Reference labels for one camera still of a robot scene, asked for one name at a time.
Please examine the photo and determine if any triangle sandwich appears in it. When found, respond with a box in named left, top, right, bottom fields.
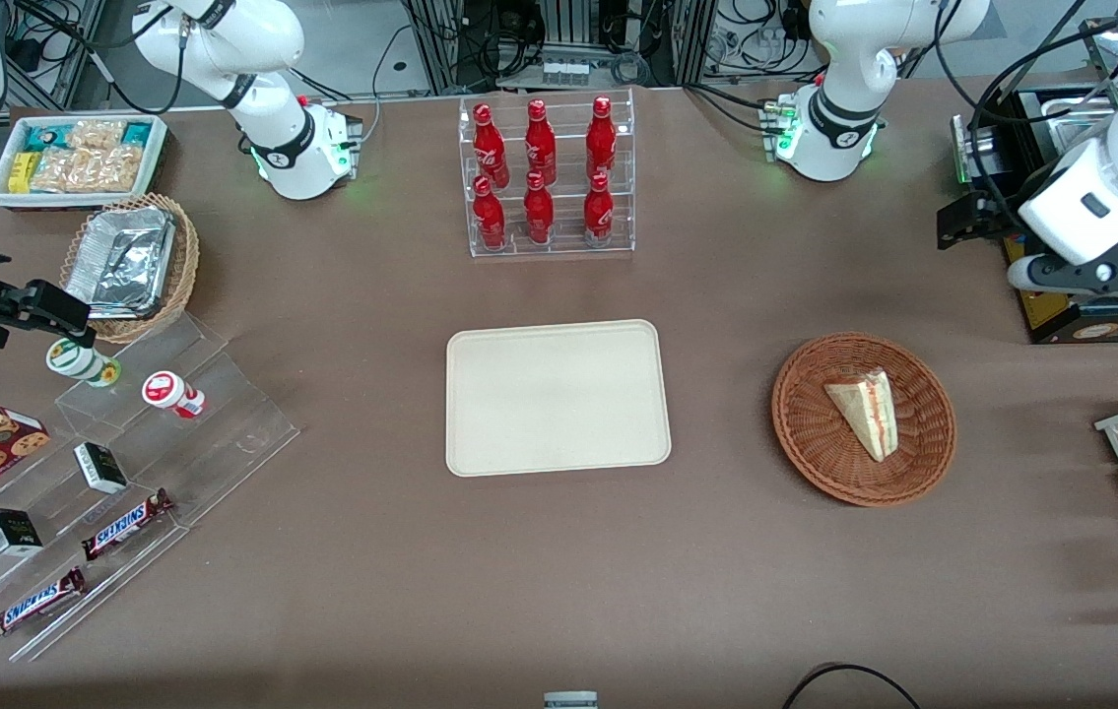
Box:
left=822, top=368, right=899, bottom=463

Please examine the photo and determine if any light tan wicker basket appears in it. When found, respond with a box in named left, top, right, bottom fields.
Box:
left=59, top=193, right=201, bottom=345

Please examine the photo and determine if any brown round wicker basket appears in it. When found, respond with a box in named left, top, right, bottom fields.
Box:
left=771, top=333, right=957, bottom=508

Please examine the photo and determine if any beige rectangular tray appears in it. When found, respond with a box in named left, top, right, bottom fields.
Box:
left=445, top=319, right=673, bottom=479

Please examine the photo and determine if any green lidded yogurt cup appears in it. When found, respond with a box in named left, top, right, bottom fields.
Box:
left=46, top=338, right=122, bottom=388

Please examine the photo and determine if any silver foil packet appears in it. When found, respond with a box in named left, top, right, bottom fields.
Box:
left=64, top=206, right=177, bottom=320

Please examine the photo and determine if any steel food pan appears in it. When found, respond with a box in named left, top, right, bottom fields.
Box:
left=1017, top=89, right=1118, bottom=149

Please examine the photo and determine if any black food warmer case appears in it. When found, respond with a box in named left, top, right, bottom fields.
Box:
left=951, top=18, right=1118, bottom=346

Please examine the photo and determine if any clear bag of crackers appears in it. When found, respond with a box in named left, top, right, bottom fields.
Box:
left=32, top=146, right=144, bottom=194
left=66, top=120, right=126, bottom=151

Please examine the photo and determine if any red lidded yogurt cup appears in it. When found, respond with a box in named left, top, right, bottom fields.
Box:
left=142, top=370, right=207, bottom=419

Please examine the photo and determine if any small black carton box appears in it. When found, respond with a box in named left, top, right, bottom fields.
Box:
left=74, top=442, right=129, bottom=494
left=0, top=508, right=44, bottom=557

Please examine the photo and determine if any white rectangular bin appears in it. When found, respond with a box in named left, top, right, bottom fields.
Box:
left=0, top=114, right=169, bottom=212

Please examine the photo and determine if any clear acrylic stepped shelf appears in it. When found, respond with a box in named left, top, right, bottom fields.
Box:
left=0, top=423, right=190, bottom=663
left=54, top=313, right=301, bottom=538

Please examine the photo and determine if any Snickers chocolate bar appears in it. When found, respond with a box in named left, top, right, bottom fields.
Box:
left=0, top=567, right=87, bottom=642
left=81, top=488, right=175, bottom=562

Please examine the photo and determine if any red cola bottle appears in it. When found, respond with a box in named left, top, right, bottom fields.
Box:
left=472, top=103, right=510, bottom=188
left=583, top=172, right=615, bottom=245
left=472, top=175, right=507, bottom=250
left=523, top=171, right=556, bottom=245
left=524, top=98, right=558, bottom=186
left=586, top=96, right=618, bottom=181

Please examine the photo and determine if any clear acrylic bottle rack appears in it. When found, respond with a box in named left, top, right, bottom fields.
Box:
left=458, top=89, right=636, bottom=259

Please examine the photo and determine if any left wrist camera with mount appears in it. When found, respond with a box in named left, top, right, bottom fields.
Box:
left=1007, top=236, right=1118, bottom=296

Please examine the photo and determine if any aluminium frame equipment rack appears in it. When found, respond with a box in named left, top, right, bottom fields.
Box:
left=401, top=0, right=717, bottom=90

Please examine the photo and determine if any black looped cable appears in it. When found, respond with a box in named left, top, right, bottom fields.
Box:
left=780, top=663, right=924, bottom=709

